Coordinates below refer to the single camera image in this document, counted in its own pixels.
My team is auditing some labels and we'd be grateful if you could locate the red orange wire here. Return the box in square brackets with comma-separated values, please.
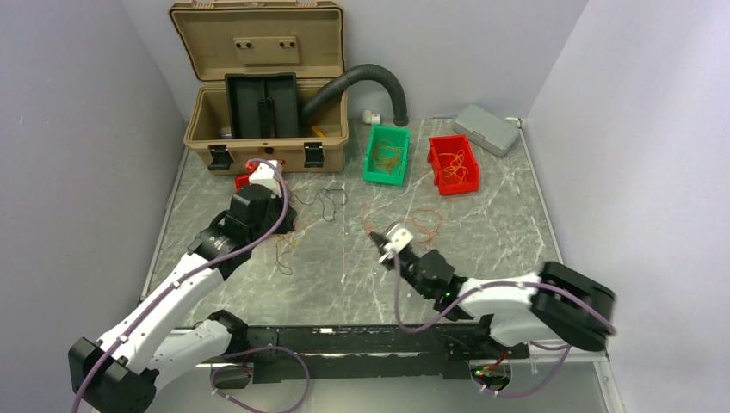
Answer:
[359, 196, 445, 249]

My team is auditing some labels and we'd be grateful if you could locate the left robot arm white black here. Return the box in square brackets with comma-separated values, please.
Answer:
[68, 179, 296, 412]

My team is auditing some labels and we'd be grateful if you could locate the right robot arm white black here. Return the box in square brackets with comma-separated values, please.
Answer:
[368, 225, 616, 357]

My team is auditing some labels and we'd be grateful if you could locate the red plastic bin left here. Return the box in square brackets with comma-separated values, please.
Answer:
[234, 172, 251, 193]

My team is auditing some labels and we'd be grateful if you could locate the red plastic bin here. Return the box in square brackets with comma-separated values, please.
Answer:
[234, 172, 251, 193]
[427, 134, 480, 196]

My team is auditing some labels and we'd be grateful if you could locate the green plastic bin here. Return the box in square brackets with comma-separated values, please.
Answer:
[362, 126, 411, 186]

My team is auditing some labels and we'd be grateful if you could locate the black toolbox tray insert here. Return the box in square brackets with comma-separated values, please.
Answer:
[225, 72, 300, 139]

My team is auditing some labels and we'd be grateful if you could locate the red plastic bin right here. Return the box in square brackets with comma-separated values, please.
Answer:
[427, 134, 480, 196]

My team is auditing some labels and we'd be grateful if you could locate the white pipe fitting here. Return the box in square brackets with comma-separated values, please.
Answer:
[362, 110, 381, 126]

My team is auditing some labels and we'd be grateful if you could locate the grey plastic case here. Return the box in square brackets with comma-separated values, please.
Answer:
[454, 104, 520, 157]

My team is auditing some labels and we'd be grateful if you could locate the tan plastic toolbox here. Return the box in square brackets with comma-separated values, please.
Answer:
[169, 1, 349, 176]

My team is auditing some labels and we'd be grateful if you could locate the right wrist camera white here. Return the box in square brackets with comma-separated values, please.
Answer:
[384, 223, 414, 253]

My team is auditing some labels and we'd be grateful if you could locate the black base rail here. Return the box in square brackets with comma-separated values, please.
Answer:
[211, 324, 529, 384]

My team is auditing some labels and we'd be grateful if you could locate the black corrugated hose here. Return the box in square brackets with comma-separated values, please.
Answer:
[300, 64, 411, 128]

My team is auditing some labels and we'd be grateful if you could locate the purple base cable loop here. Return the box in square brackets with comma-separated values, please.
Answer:
[209, 345, 312, 413]

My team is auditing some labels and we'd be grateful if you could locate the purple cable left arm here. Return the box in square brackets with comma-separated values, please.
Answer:
[69, 158, 292, 413]

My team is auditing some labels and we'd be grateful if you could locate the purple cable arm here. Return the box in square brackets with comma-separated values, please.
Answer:
[69, 158, 292, 413]
[392, 253, 617, 400]

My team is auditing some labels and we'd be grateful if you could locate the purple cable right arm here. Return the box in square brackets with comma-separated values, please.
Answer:
[392, 253, 617, 400]

